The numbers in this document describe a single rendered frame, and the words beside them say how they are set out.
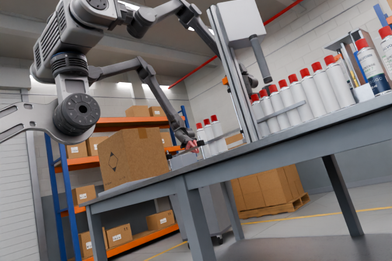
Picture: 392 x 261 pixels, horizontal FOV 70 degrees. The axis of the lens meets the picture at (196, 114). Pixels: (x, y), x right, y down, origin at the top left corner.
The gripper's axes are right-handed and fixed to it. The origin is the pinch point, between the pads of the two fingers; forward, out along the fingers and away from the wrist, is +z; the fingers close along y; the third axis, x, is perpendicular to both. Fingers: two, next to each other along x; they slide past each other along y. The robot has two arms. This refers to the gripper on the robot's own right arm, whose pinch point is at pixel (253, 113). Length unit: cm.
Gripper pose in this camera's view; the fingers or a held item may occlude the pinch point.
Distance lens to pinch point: 141.4
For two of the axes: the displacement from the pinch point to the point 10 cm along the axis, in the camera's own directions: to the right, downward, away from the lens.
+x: -7.4, 0.3, -6.7
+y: -6.2, 3.4, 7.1
